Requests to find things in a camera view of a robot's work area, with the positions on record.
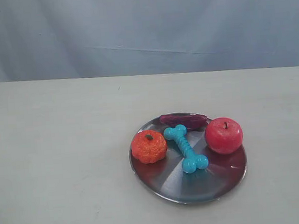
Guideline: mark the orange toy pumpkin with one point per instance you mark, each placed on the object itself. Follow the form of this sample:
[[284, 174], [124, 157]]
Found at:
[[149, 146]]

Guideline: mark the purple sweet potato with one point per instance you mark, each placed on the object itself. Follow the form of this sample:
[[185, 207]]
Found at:
[[191, 121]]

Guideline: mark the red apple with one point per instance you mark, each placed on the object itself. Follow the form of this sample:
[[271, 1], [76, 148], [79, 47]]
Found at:
[[224, 135]]

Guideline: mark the turquoise toy bone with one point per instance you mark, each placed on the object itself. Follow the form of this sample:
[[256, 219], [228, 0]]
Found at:
[[192, 161]]

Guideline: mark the light blue backdrop cloth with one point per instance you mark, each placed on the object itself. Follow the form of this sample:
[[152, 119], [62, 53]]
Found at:
[[52, 39]]

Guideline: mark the round steel plate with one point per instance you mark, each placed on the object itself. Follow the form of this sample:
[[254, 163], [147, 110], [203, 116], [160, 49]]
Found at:
[[167, 179]]

